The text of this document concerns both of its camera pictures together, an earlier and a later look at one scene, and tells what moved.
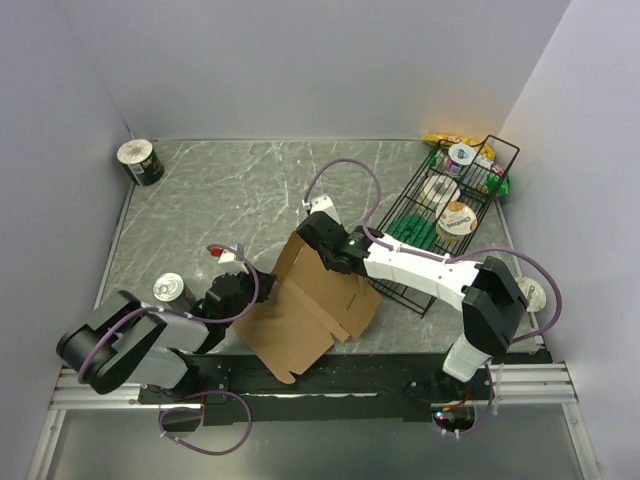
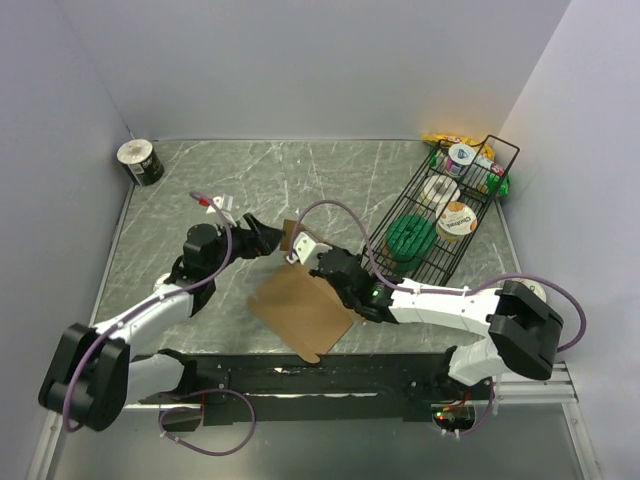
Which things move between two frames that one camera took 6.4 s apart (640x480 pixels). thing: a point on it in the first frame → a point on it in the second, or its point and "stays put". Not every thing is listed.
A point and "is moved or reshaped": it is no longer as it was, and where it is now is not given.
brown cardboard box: x=308 y=305 is moved or reshaped
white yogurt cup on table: x=534 y=294 stays put
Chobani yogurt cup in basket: x=455 y=219 stays put
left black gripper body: x=248 y=287 → x=246 y=247
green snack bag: x=497 y=185 stays put
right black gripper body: x=327 y=259 → x=347 y=301
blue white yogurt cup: x=459 y=156 stays put
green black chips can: x=141 y=161 stays put
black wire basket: x=443 y=207 stays put
